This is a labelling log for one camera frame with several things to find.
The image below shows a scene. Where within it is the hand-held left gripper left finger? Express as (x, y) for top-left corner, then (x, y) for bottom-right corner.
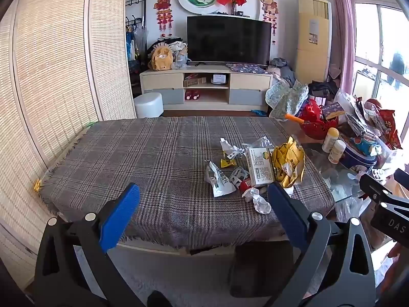
(33, 182), (144, 307)

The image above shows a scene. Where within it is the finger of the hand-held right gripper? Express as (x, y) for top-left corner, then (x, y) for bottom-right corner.
(394, 168), (409, 185)
(359, 172), (393, 203)

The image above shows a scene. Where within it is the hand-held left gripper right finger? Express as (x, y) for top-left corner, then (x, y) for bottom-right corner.
(267, 182), (378, 307)

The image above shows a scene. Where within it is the white tissue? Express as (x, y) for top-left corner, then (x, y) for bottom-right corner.
(242, 188), (272, 214)

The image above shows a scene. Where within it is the yellow wrapper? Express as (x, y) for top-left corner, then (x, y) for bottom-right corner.
(271, 136), (306, 190)

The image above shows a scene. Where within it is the white medicine box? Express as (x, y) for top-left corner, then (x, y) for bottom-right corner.
(245, 146), (276, 188)

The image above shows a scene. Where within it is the white printed paper strip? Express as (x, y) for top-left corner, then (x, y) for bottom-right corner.
(228, 166), (249, 186)

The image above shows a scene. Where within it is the clear plastic wrapper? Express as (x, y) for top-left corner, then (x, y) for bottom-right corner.
(243, 136), (275, 154)

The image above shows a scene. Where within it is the white wrapper black print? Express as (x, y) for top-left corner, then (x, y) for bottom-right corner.
(204, 160), (236, 198)

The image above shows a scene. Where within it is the silver white wrapper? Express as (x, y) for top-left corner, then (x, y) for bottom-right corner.
(219, 137), (245, 160)

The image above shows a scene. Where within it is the person's right hand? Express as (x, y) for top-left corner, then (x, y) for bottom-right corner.
(385, 242), (409, 295)

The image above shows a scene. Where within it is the clear plastic bag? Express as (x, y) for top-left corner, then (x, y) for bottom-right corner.
(321, 166), (373, 223)

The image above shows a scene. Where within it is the blue round cookie tin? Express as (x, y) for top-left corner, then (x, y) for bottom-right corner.
(340, 134), (383, 175)

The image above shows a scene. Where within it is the blue snack bag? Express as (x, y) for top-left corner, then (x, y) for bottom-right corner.
(350, 137), (383, 156)

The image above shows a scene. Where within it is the white bottle yellow cap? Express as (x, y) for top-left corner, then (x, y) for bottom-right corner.
(328, 140), (347, 165)
(322, 127), (340, 153)

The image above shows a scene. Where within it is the red snack bag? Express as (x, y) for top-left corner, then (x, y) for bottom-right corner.
(364, 98), (403, 149)

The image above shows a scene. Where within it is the grey plaid tablecloth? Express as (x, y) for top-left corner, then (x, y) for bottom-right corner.
(41, 116), (335, 250)

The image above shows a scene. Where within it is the pile of snack packets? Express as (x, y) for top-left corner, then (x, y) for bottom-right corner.
(338, 92), (384, 139)

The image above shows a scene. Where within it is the red plastic basket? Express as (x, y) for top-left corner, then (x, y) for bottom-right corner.
(299, 99), (340, 140)

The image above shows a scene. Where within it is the dark blue box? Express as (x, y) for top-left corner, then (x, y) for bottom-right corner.
(321, 102), (346, 121)

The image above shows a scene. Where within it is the black bag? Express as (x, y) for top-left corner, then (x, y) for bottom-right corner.
(308, 81), (338, 98)

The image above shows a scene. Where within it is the white round stool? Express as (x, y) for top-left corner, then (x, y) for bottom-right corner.
(134, 92), (164, 119)

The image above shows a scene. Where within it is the green floral cloth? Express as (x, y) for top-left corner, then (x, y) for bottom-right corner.
(265, 79), (310, 121)

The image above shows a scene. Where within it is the cream television cabinet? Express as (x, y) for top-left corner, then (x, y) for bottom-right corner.
(140, 65), (273, 113)

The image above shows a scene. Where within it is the cream standing air conditioner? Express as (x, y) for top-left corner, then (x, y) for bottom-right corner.
(294, 0), (333, 85)

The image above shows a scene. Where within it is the window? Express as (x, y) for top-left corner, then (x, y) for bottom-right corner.
(347, 0), (409, 128)

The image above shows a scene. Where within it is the pile of clothes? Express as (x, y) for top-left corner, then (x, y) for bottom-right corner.
(267, 58), (296, 87)

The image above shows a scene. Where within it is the dark floral folded cloth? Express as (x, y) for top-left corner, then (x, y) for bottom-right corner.
(225, 63), (268, 74)

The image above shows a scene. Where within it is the pink curtain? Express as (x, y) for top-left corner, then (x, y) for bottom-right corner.
(327, 0), (359, 97)

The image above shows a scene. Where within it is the cardboard box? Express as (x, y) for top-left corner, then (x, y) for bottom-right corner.
(183, 77), (207, 88)

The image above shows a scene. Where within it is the bamboo folding screen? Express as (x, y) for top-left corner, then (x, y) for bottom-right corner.
(0, 0), (137, 291)

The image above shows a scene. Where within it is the yellow plush backpack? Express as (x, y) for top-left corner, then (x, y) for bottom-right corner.
(149, 45), (174, 71)

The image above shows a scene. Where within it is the grey plush toy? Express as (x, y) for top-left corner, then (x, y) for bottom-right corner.
(171, 50), (189, 70)

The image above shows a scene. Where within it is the blue hanging garment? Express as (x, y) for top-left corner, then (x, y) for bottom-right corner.
(126, 31), (140, 61)

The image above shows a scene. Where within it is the black flat television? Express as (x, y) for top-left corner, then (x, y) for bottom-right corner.
(187, 15), (272, 66)

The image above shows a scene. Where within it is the red hanging ornament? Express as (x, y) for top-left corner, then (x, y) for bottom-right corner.
(154, 0), (175, 38)
(260, 0), (279, 36)

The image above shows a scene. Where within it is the black coat rack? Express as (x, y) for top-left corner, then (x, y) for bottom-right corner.
(125, 0), (149, 71)

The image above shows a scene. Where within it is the orange handled tool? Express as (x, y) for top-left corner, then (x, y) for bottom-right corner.
(285, 113), (306, 125)

